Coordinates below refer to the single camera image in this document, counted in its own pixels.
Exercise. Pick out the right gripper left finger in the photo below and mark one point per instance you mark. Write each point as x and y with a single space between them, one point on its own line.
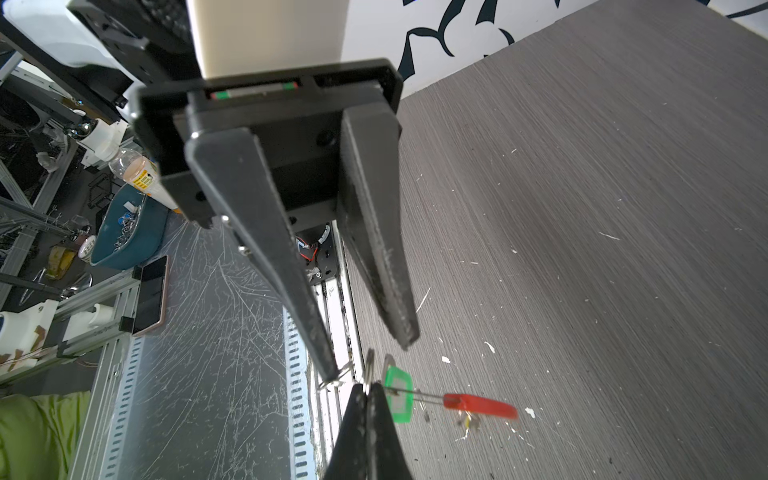
349 459

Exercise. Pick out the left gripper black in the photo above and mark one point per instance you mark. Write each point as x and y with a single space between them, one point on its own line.
249 138

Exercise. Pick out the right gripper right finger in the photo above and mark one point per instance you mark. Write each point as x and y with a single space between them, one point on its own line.
383 451

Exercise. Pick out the green capped key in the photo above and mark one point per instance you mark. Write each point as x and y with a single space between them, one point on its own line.
398 386

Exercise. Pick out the metal keyring with red grip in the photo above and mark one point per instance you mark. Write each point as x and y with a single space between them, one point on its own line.
328 400

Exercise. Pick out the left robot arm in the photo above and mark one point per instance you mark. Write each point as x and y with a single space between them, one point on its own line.
167 41

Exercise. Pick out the plastic bottle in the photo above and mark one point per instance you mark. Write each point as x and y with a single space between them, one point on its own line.
138 171

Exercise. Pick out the teal bowl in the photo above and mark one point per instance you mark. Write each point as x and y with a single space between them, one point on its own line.
131 231

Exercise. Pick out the smartphone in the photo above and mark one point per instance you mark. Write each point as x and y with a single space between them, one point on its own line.
151 303

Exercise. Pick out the green cloth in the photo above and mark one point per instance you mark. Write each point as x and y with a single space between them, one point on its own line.
40 434

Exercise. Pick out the white slotted cable duct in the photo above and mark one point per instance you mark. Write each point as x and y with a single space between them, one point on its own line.
302 452

